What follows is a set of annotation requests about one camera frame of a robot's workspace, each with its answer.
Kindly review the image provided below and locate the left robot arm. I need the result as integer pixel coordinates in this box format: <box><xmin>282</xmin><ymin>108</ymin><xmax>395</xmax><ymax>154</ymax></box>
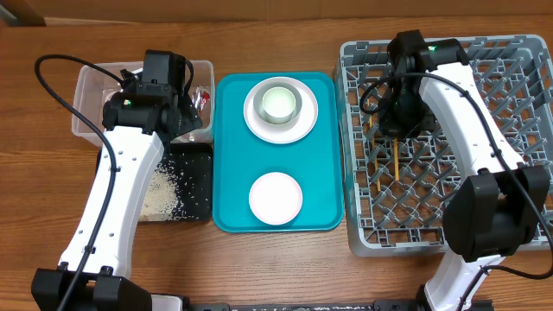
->
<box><xmin>31</xmin><ymin>49</ymin><xmax>202</xmax><ymax>310</ymax></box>

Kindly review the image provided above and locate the wooden chopstick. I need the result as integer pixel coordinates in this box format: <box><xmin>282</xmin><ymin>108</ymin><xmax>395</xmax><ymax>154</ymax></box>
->
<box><xmin>393</xmin><ymin>138</ymin><xmax>400</xmax><ymax>181</ymax></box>
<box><xmin>369</xmin><ymin>117</ymin><xmax>381</xmax><ymax>192</ymax></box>

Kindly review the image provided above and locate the large white plate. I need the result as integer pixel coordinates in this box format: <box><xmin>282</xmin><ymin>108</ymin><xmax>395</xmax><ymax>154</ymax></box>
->
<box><xmin>244</xmin><ymin>76</ymin><xmax>318</xmax><ymax>144</ymax></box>

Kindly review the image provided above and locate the small white plate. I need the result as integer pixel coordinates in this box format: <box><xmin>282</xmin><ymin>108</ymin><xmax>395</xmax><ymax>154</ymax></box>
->
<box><xmin>248</xmin><ymin>172</ymin><xmax>303</xmax><ymax>225</ymax></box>

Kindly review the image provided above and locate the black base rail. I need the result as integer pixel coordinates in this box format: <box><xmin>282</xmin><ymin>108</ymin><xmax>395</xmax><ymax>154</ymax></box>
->
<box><xmin>150</xmin><ymin>293</ymin><xmax>494</xmax><ymax>311</ymax></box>

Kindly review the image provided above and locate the grey dishwasher rack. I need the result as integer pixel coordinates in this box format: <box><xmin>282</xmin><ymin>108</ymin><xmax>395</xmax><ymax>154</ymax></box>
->
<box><xmin>334</xmin><ymin>35</ymin><xmax>552</xmax><ymax>257</ymax></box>

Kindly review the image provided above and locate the grey-rimmed white bowl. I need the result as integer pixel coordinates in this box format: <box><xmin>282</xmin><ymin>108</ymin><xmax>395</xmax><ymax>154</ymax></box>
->
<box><xmin>253</xmin><ymin>81</ymin><xmax>302</xmax><ymax>124</ymax></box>

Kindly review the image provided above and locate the teal serving tray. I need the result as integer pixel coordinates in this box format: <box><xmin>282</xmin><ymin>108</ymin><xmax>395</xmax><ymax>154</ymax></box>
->
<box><xmin>213</xmin><ymin>72</ymin><xmax>344</xmax><ymax>233</ymax></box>

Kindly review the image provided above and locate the red foil snack wrapper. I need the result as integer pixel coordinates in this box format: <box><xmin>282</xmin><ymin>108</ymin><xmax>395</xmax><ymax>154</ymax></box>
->
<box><xmin>191</xmin><ymin>86</ymin><xmax>211</xmax><ymax>116</ymax></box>

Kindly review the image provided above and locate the pile of rice grains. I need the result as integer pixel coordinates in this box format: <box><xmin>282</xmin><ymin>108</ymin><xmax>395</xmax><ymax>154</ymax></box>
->
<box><xmin>138</xmin><ymin>155</ymin><xmax>208</xmax><ymax>222</ymax></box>

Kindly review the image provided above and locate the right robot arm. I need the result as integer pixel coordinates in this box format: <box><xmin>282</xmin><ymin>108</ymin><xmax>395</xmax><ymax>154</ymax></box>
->
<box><xmin>378</xmin><ymin>30</ymin><xmax>550</xmax><ymax>310</ymax></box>

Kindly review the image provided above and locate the white paper cup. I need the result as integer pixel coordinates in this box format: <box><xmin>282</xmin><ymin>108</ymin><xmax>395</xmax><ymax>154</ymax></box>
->
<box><xmin>261</xmin><ymin>86</ymin><xmax>296</xmax><ymax>124</ymax></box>

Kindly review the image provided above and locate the clear plastic waste bin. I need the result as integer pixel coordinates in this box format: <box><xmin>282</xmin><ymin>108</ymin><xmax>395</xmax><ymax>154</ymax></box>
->
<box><xmin>73</xmin><ymin>60</ymin><xmax>215</xmax><ymax>143</ymax></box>

